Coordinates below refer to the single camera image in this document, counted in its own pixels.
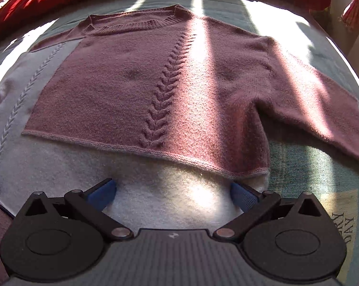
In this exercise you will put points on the pink and white knit sweater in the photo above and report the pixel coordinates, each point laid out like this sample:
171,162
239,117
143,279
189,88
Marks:
123,95

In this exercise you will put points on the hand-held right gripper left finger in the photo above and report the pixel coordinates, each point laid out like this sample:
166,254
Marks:
103,192

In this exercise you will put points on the green plaid bed blanket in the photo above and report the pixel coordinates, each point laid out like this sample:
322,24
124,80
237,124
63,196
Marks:
301,169

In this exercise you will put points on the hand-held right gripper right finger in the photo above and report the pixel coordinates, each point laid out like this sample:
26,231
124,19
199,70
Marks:
242,196

